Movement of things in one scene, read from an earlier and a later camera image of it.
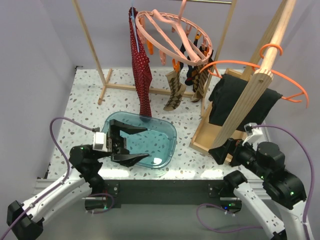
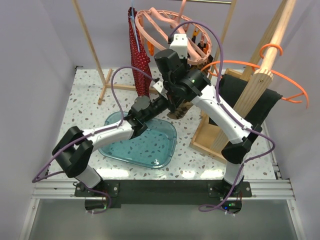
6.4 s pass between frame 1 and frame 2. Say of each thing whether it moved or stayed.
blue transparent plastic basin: stayed
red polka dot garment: stayed
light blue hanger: stayed
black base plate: stayed
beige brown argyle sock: moved
